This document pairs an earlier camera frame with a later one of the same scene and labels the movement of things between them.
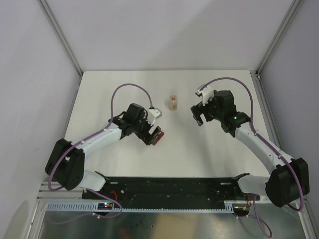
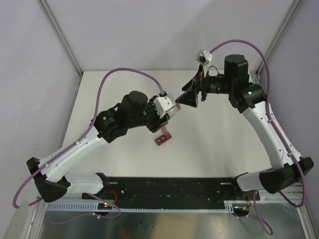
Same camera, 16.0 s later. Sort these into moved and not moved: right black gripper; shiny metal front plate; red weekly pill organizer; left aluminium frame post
Moved: red weekly pill organizer; right black gripper
Not moved: shiny metal front plate; left aluminium frame post
